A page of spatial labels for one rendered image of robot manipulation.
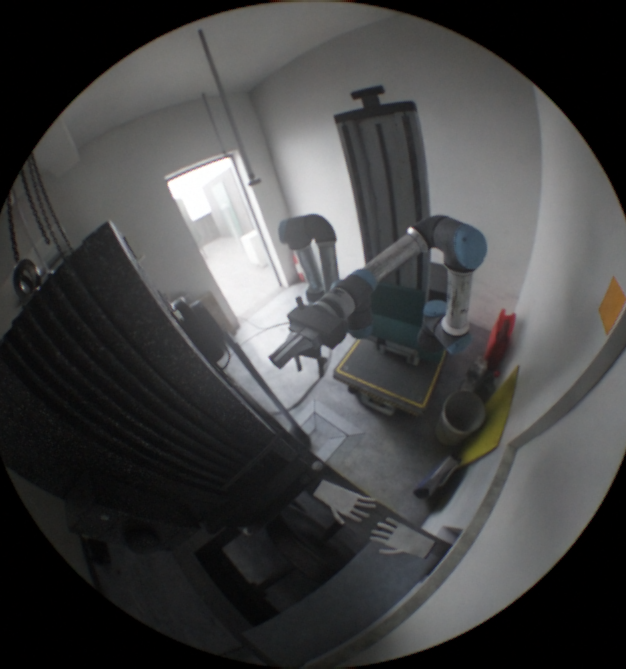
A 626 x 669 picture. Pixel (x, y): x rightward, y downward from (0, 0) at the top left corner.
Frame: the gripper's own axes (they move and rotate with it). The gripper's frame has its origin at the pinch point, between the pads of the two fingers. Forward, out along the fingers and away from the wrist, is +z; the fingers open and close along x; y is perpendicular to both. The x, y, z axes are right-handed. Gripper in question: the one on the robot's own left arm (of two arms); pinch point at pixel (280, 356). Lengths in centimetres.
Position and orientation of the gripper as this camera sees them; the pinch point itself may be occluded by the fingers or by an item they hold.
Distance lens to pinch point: 45.0
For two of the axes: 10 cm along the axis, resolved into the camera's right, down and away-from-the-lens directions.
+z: -6.7, 6.3, -4.0
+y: -2.5, -7.0, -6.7
